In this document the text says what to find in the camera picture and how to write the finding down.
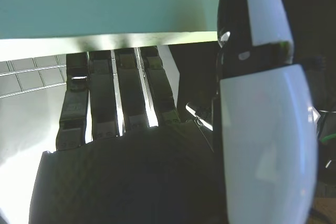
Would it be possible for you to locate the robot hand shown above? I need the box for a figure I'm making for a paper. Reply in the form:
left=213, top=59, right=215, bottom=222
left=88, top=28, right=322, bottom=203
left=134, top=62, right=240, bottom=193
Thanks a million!
left=27, top=0, right=320, bottom=224

